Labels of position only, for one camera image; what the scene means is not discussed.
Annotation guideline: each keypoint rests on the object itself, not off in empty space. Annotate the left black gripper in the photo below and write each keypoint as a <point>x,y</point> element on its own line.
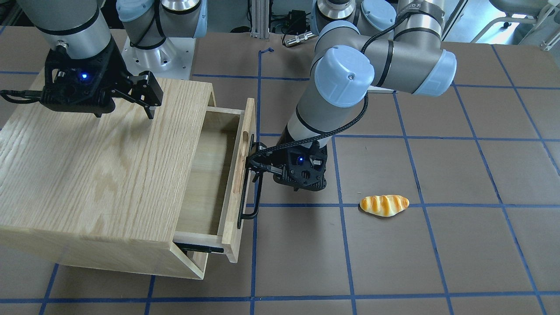
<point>280,158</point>

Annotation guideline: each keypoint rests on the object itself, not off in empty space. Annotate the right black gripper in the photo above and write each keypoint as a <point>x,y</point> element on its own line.
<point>114,70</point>

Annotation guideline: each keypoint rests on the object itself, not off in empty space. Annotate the wooden drawer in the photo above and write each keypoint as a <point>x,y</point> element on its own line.
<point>216,187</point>

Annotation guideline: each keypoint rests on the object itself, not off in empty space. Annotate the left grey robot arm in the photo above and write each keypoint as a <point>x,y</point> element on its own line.
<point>360,44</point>

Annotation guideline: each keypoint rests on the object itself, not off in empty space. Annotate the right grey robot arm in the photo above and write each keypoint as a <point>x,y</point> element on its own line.
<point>78,26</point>

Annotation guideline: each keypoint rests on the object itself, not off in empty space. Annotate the light wooden drawer cabinet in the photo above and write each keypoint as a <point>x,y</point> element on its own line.
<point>103,193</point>

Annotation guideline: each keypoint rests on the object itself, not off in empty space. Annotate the toy bread roll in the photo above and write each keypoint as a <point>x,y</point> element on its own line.
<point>384,205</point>

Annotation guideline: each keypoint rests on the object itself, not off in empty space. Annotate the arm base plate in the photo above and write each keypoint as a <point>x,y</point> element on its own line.
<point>173,59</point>

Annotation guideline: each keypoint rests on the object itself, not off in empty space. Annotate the aluminium frame post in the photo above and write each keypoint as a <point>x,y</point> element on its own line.
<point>260,19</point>

